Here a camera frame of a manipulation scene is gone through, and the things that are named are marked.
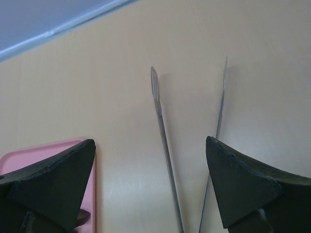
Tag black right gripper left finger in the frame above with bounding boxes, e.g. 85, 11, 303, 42
0, 138, 96, 233

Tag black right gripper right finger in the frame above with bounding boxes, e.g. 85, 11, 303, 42
206, 136, 311, 233

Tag metal serving tongs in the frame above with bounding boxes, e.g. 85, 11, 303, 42
150, 59, 228, 233

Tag pink plastic tray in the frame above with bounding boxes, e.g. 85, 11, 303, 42
0, 137, 98, 233

